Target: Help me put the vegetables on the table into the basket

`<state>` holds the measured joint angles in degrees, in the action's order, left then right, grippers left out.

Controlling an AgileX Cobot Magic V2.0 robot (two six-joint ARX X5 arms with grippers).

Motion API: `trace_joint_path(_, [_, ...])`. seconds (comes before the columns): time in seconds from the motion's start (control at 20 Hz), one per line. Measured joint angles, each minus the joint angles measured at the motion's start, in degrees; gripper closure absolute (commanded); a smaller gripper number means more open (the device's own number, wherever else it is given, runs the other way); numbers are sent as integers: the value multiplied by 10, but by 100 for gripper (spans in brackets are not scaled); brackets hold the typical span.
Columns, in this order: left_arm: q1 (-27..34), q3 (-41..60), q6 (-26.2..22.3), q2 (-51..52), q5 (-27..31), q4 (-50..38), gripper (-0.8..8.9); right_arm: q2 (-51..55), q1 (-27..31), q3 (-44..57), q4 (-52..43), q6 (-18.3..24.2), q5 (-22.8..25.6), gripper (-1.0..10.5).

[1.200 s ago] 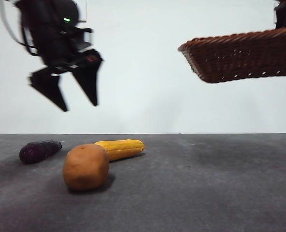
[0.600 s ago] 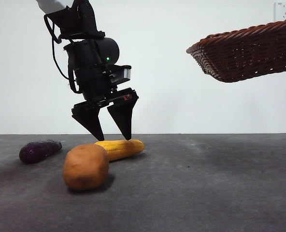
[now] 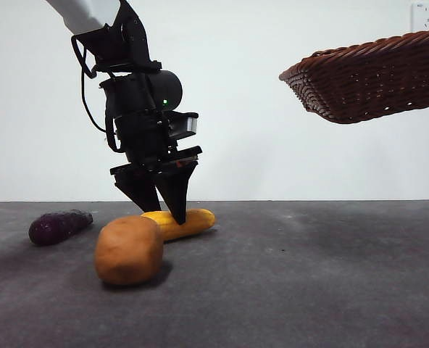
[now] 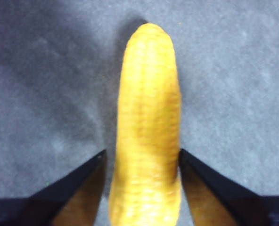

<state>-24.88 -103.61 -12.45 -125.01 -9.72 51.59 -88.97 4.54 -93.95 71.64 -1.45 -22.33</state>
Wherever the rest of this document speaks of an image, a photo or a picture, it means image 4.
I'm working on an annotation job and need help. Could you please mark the yellow corn cob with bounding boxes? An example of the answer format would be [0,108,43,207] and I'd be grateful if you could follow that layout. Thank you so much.
[107,22,184,226]

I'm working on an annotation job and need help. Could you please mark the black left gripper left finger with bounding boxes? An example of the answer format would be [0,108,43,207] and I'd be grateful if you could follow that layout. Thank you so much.
[0,149,107,226]

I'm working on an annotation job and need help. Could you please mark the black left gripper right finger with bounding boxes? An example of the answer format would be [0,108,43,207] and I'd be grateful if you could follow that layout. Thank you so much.
[178,148,279,226]

